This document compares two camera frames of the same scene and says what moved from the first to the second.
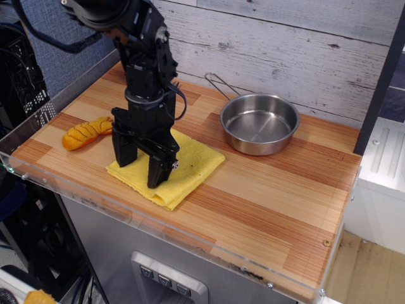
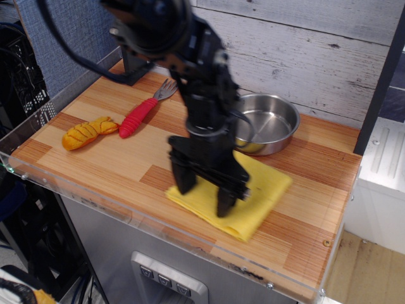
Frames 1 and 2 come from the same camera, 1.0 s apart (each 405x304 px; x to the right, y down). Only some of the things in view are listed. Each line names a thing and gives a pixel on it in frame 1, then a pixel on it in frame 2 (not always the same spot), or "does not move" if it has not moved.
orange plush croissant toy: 83,133 does not move
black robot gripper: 150,130 → 209,151
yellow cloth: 196,164 → 268,187
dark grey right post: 381,86 does not move
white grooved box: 374,207 does not move
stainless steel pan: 256,124 does not move
